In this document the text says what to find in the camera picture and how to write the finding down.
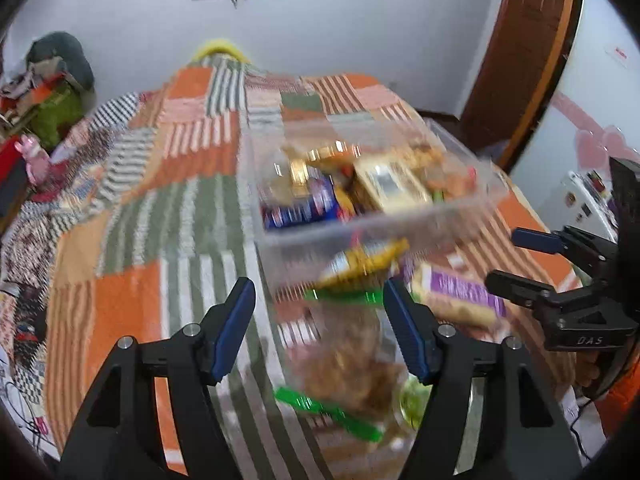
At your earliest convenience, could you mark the pink plush toy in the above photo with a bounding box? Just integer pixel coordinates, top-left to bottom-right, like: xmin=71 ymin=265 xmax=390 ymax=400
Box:
xmin=14 ymin=135 xmax=53 ymax=186

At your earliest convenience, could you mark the white mini fridge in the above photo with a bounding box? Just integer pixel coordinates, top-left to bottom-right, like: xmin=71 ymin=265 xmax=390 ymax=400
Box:
xmin=555 ymin=170 xmax=621 ymax=243

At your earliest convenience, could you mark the dark green yellow snack packet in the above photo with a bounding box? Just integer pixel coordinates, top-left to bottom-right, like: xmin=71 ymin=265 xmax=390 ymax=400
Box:
xmin=317 ymin=240 xmax=411 ymax=291

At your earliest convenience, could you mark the person's right forearm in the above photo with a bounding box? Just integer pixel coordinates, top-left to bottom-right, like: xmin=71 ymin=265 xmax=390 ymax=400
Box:
xmin=595 ymin=360 xmax=640 ymax=456

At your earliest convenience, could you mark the yellow foam tube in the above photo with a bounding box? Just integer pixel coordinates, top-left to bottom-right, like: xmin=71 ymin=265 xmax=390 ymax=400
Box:
xmin=192 ymin=37 xmax=253 ymax=66

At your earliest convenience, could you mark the green jelly cup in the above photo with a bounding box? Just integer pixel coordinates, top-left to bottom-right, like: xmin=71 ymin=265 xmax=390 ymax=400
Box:
xmin=397 ymin=375 xmax=433 ymax=431

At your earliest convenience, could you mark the clear snack bag green edge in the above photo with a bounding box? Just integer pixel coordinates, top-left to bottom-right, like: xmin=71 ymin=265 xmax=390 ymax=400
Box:
xmin=274 ymin=287 xmax=416 ymax=443

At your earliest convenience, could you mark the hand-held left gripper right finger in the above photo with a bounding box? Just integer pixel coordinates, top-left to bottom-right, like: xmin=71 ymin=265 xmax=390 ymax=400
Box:
xmin=382 ymin=277 xmax=583 ymax=480

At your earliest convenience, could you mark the brown wooden door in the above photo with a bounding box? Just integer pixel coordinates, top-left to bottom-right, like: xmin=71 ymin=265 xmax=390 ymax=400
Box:
xmin=460 ymin=0 xmax=583 ymax=171

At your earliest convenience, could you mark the red white label sticker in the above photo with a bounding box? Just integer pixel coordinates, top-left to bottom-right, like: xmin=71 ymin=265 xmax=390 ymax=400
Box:
xmin=604 ymin=42 xmax=632 ymax=66

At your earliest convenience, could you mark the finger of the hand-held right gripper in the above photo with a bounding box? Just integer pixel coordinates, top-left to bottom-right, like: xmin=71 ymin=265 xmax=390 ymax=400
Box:
xmin=485 ymin=270 xmax=557 ymax=312
xmin=511 ymin=227 xmax=569 ymax=257

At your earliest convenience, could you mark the orange yellow snack packet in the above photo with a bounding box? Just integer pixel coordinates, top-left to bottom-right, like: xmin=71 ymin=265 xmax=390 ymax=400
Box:
xmin=282 ymin=145 xmax=358 ymax=196

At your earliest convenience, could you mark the green patterned bag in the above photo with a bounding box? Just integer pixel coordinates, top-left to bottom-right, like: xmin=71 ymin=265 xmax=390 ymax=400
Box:
xmin=27 ymin=82 xmax=83 ymax=148

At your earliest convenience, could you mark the clear bag of orange snacks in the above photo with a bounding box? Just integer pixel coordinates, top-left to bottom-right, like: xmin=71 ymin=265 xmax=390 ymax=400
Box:
xmin=430 ymin=165 xmax=478 ymax=201

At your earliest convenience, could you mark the clear pastry packet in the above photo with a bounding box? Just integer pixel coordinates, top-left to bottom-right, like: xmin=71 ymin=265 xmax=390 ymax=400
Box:
xmin=400 ymin=142 xmax=446 ymax=171

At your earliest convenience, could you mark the purple label snack packet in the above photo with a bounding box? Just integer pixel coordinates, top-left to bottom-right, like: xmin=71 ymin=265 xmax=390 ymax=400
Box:
xmin=412 ymin=262 xmax=508 ymax=331

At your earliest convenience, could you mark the person's right hand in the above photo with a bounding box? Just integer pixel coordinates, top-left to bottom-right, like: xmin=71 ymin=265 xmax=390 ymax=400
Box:
xmin=575 ymin=350 xmax=601 ymax=398

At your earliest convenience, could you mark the checkered patterned quilt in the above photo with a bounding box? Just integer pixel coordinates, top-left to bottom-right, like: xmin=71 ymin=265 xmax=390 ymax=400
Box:
xmin=0 ymin=91 xmax=151 ymax=456

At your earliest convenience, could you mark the tan bread packet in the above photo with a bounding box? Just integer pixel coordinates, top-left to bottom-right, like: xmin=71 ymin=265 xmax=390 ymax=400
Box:
xmin=352 ymin=155 xmax=433 ymax=211

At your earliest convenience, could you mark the blue snack packet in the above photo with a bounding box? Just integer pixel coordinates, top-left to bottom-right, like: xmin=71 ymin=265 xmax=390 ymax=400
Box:
xmin=262 ymin=175 xmax=346 ymax=231

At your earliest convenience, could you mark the pile of clothes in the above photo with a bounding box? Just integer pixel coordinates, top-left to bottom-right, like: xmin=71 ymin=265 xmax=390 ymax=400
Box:
xmin=0 ymin=72 xmax=36 ymax=101

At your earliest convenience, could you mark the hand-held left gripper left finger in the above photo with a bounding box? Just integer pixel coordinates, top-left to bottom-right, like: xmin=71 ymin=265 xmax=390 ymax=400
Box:
xmin=57 ymin=276 xmax=257 ymax=480

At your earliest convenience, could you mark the orange green patchwork blanket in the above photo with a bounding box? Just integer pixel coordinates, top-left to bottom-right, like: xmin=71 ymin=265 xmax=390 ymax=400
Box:
xmin=42 ymin=55 xmax=581 ymax=480

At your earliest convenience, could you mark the red box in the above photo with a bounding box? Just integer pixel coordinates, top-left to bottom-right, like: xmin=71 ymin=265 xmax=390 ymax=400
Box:
xmin=0 ymin=137 xmax=31 ymax=231

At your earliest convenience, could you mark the clear plastic storage box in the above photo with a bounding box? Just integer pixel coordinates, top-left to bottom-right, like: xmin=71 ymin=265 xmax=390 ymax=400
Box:
xmin=240 ymin=117 xmax=511 ymax=301

